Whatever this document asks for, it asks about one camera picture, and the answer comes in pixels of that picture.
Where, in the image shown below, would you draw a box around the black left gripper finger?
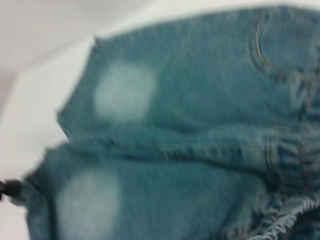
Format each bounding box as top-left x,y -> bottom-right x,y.
0,178 -> 24,201

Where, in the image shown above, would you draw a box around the blue denim shorts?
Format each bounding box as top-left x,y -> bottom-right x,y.
24,5 -> 320,240

